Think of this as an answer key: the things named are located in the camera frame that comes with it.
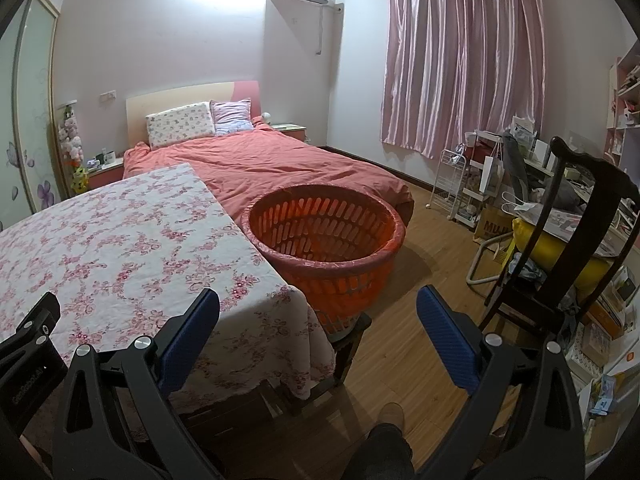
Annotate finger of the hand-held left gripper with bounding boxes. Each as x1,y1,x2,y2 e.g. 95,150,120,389
0,292,61,373

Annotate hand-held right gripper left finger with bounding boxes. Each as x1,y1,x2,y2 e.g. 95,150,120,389
51,287,223,480

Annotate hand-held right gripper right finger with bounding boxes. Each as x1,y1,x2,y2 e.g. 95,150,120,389
416,285,586,480

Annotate orange plastic basket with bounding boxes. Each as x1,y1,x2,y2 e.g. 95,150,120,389
241,185,406,328

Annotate brown slipper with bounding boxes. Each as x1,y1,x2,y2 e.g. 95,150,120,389
377,402,405,428

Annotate dark wooden stool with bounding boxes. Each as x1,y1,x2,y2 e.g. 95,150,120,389
320,312,373,386

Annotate floral tablecloth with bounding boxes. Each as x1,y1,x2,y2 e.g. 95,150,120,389
0,162,336,413

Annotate brown paper bag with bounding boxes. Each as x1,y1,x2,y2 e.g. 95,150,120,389
472,205,516,243

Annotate person's leg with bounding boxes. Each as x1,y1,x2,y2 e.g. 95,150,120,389
352,422,416,480

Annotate yellow cushion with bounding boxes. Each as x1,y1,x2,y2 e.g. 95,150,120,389
510,217,621,291

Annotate white storage trolley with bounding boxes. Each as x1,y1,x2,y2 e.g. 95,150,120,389
460,130,506,226

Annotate dark wooden chair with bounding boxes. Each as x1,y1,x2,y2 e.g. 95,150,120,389
477,136,633,361

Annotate pile of boxes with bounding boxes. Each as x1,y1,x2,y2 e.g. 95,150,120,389
565,260,640,461

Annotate white paper bag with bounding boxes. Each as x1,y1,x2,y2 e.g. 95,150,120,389
479,156,506,195

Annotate pink nightstand with mug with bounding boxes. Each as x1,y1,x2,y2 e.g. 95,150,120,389
87,157,125,191

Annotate grey jacket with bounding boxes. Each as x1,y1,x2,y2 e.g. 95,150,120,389
502,132,531,201

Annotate plush toy bunch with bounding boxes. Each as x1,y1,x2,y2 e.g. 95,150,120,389
57,102,91,196

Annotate red duvet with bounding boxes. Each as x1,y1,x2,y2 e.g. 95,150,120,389
122,120,416,231

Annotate floral pillow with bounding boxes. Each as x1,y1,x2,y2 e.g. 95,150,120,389
146,102,217,150

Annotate flower print wardrobe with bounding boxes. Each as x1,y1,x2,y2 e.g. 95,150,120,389
0,0,68,231

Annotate pink striped pillow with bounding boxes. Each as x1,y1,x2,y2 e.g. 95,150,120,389
210,98,256,136

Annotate pink nightstand with books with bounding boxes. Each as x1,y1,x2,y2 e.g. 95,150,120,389
272,122,307,143

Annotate beige pink bed headboard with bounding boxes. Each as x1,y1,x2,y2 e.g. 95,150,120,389
125,80,262,148

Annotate pink curtain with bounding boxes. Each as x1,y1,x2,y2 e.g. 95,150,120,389
380,0,548,158

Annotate white metal tube frame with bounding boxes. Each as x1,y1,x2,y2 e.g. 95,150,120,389
465,237,511,286

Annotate wall bookshelf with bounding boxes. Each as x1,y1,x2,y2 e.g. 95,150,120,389
605,40,640,171

